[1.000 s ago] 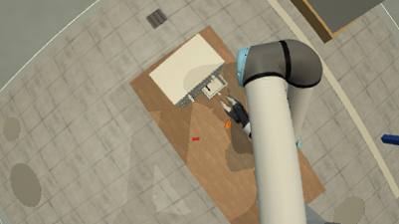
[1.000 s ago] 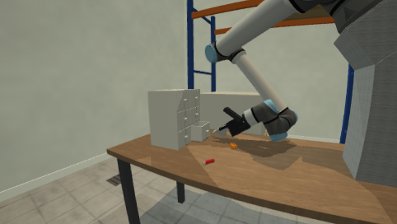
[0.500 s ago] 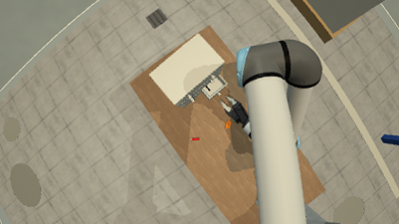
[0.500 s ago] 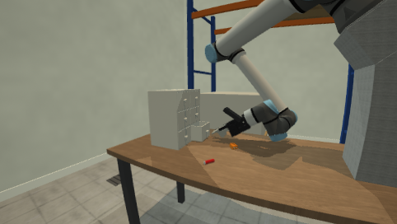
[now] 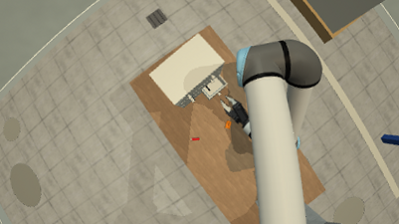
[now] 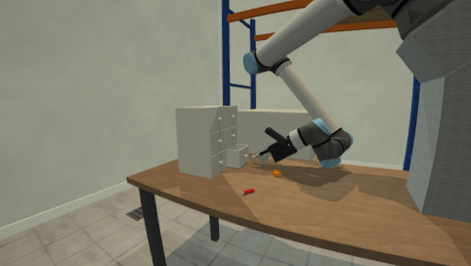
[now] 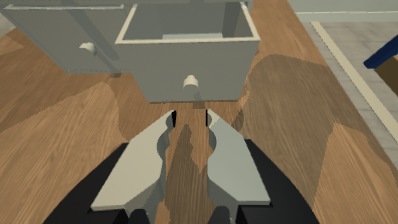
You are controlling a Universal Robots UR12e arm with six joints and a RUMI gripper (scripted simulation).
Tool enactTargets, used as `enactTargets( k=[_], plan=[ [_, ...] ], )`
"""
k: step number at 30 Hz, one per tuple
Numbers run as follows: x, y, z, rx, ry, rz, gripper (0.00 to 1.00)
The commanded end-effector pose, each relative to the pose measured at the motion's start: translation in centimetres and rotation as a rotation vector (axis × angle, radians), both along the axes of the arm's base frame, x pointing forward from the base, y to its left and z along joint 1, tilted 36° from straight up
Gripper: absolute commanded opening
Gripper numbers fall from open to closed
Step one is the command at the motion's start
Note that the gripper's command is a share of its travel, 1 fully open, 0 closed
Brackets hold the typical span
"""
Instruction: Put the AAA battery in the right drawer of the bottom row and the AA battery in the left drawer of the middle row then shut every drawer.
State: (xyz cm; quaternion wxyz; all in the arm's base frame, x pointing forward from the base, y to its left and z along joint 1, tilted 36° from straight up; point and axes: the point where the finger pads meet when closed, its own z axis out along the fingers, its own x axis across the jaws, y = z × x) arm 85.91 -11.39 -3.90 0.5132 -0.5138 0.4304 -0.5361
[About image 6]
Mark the red battery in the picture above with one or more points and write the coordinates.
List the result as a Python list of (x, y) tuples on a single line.
[(247, 192)]

